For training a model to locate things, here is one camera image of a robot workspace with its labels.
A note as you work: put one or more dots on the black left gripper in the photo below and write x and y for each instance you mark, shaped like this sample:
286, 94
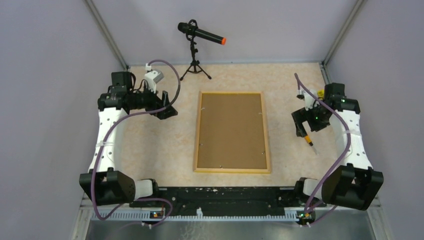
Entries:
156, 103

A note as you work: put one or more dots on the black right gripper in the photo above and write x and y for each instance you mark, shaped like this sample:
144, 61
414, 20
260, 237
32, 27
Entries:
301, 115

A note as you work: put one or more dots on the yellow handled screwdriver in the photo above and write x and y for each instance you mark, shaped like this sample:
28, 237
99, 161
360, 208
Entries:
311, 144

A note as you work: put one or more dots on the yellow wooden picture frame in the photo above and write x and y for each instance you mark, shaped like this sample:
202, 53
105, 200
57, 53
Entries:
232, 170

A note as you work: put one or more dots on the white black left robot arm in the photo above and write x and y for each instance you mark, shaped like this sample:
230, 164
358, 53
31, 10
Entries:
105, 183

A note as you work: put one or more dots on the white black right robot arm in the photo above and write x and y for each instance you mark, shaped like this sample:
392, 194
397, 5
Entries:
351, 181

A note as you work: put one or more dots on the yellow screwdriver bit box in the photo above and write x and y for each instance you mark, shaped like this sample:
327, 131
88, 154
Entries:
321, 94

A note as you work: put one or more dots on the black microphone tripod stand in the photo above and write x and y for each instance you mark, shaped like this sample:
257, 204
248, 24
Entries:
194, 66

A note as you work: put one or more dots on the black microphone orange tip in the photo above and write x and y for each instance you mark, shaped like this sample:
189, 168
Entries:
201, 32

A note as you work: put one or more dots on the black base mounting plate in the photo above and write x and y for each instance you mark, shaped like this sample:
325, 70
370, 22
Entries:
199, 196

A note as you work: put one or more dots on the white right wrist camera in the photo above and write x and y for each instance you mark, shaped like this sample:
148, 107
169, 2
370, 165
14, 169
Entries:
309, 99

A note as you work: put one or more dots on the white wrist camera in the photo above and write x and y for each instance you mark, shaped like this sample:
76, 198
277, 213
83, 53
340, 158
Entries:
152, 78
309, 99

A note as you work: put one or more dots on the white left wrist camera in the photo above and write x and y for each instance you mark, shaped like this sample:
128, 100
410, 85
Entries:
152, 78

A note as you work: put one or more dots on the brown frame backing board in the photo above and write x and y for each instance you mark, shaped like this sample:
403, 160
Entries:
232, 130

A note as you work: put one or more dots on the aluminium front rail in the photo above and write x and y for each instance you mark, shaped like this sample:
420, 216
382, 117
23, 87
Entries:
153, 209

